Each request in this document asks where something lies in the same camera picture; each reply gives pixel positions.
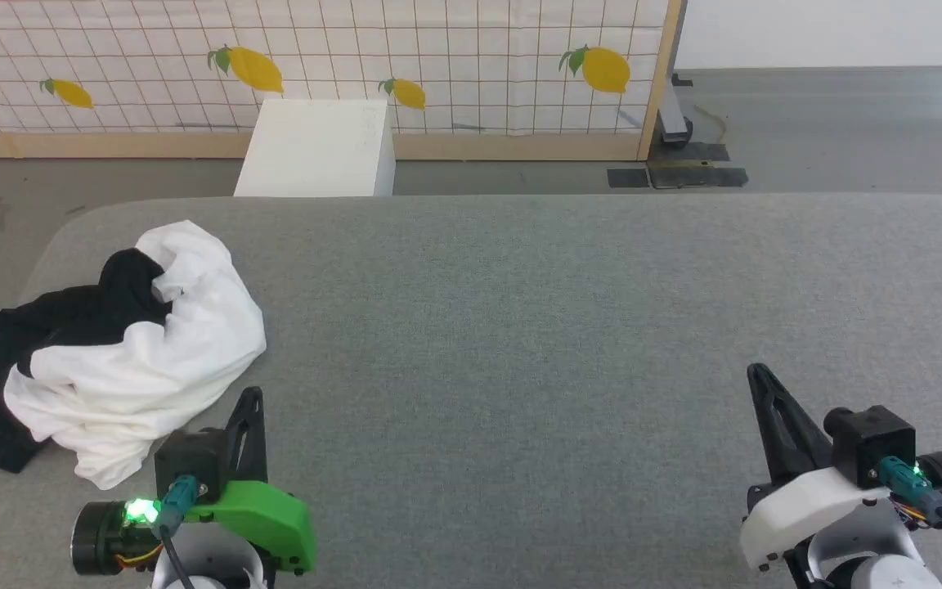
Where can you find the black floor tape patch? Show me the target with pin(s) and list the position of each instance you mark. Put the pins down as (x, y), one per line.
(696, 174)
(628, 177)

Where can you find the lemon print grid partition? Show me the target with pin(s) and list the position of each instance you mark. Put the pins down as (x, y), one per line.
(455, 57)

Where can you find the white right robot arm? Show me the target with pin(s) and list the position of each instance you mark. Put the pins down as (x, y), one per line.
(880, 556)

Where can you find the white black raglan shirt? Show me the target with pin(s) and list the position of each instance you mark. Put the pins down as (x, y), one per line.
(152, 368)

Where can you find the lemon-print grid divider panel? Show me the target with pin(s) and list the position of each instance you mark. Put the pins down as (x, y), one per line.
(111, 146)

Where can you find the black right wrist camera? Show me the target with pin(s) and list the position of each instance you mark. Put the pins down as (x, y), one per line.
(872, 442)

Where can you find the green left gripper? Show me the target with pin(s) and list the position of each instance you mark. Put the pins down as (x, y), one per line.
(266, 515)

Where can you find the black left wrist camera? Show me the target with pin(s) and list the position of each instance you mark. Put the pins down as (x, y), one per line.
(189, 462)

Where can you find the grey metal partition foot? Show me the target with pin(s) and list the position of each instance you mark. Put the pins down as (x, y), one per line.
(674, 123)

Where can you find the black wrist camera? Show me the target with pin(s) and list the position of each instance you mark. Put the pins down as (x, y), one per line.
(872, 442)
(189, 462)

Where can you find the white rectangular box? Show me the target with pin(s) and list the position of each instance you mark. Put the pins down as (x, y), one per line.
(316, 147)

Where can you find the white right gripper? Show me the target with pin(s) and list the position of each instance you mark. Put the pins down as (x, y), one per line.
(798, 511)

